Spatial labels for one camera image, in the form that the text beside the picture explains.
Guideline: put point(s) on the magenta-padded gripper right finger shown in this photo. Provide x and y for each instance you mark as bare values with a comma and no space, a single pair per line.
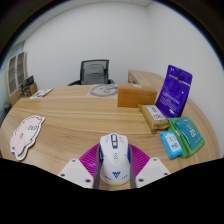
140,161

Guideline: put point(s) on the wooden side desk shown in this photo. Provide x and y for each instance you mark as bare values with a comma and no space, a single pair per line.
145,78

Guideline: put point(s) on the pink pig-shaped mouse pad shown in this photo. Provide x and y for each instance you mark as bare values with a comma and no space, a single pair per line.
26,136

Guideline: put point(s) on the brown wooden box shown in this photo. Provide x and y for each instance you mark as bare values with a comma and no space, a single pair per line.
136,96

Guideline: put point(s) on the green pouch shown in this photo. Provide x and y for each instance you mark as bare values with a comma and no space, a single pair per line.
198,145

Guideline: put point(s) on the white sticker sheet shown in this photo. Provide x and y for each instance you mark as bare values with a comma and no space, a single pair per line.
41,93

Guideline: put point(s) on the wooden shelf unit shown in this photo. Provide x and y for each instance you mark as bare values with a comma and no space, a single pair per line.
15,78

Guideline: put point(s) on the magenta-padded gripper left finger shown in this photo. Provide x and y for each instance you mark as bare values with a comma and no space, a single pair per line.
89,163

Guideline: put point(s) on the blue wipes pack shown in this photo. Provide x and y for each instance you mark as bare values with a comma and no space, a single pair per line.
171,145

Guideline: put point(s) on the dark stacked boxes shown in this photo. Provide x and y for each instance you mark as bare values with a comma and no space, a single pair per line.
28,87

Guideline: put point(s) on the white blue yellow computer mouse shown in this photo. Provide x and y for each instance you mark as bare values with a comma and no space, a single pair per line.
115,160

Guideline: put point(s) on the tan packet with white label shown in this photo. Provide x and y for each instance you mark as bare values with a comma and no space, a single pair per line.
153,116

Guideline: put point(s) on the purple stand-up pouch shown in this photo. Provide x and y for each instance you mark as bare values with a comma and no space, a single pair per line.
174,91

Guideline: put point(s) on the black mesh office chair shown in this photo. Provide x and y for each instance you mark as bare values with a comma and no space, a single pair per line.
94,72

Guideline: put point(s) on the teal flat pack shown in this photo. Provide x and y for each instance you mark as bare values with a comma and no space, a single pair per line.
188,131

